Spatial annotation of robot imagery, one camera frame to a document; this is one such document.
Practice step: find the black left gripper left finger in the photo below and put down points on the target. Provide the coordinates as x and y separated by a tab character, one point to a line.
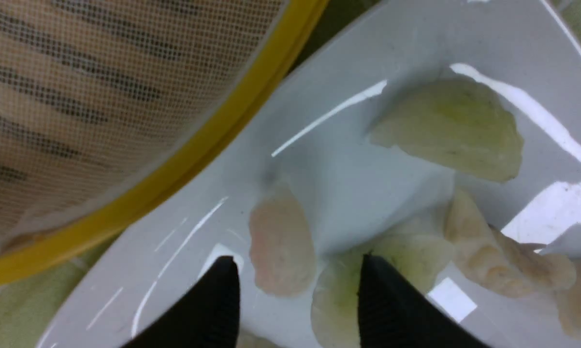
207	316

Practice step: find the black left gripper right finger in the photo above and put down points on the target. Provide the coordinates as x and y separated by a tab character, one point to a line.
394	314

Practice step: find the pink dumpling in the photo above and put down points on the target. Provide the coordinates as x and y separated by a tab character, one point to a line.
282	250

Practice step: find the green dumpling plate centre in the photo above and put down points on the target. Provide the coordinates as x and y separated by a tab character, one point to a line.
419	257

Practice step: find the green dumpling plate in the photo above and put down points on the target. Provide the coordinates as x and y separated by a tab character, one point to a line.
419	257
455	123

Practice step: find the pale pleated dumpling plate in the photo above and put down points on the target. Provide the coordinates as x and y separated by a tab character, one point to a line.
496	262

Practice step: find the white square plate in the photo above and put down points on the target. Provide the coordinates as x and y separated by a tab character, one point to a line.
312	136

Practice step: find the green dumpling plate right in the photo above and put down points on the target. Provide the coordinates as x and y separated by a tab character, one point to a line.
455	123

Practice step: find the green checked tablecloth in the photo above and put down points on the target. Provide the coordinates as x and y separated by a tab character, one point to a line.
27	306

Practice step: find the white steamer liner mesh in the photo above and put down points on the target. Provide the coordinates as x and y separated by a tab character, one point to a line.
94	94

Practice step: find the bamboo steamer basket yellow rim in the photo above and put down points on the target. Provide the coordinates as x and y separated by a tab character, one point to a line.
260	75

